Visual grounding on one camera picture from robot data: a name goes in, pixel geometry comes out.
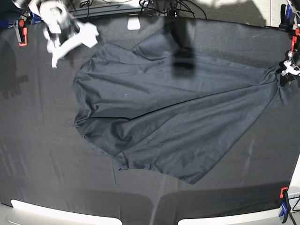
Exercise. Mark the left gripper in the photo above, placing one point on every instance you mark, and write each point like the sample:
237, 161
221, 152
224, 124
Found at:
290, 68

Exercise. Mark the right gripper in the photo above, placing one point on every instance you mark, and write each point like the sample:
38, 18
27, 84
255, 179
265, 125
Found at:
87, 35

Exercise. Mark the dark grey t-shirt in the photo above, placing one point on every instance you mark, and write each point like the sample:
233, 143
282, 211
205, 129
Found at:
166, 108

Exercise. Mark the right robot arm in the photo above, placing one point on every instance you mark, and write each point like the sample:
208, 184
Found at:
63, 32

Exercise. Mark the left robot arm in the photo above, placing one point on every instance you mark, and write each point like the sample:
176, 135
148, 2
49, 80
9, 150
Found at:
295, 6

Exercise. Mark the orange clamp far right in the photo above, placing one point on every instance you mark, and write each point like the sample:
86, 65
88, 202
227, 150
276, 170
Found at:
295, 40

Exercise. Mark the blue clamp top right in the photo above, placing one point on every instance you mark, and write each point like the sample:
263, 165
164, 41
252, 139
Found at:
285, 17

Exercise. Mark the blue clamp top left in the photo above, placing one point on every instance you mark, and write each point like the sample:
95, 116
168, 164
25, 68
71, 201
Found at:
34, 18

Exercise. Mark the orange clamp far left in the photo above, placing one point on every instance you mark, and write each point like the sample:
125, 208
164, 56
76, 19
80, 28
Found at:
21, 32

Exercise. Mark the black table cloth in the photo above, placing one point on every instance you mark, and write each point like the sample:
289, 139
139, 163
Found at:
44, 161

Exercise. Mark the orange blue clamp near right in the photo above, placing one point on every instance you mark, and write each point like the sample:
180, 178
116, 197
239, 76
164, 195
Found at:
285, 206

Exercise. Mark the aluminium frame rail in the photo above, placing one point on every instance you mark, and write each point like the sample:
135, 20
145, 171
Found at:
107, 9

